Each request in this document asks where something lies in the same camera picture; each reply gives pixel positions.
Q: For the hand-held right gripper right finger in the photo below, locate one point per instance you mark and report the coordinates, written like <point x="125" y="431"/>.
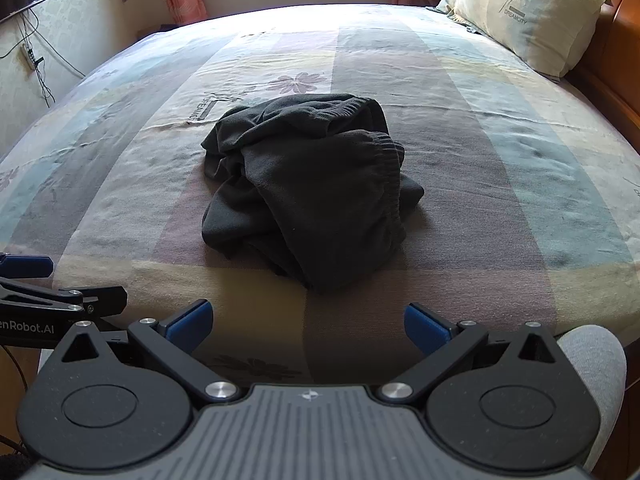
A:
<point x="425" y="327"/>

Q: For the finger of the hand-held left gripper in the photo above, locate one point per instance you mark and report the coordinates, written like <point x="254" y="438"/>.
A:
<point x="100" y="300"/>
<point x="30" y="266"/>

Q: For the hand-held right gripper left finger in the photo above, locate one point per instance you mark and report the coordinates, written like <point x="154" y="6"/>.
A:
<point x="187" y="327"/>

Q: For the dark grey pants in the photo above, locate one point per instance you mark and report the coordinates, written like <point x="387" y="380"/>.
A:
<point x="310" y="185"/>

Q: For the person's grey trouser leg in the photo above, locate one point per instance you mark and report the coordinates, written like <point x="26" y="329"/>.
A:
<point x="595" y="385"/>

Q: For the white power strip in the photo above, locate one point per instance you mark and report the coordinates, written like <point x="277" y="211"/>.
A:
<point x="28" y="55"/>

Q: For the beige printed pillow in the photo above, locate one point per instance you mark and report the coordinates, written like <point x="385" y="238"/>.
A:
<point x="520" y="15"/>

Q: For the wooden headboard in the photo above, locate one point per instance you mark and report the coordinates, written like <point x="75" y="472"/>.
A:
<point x="620" y="60"/>

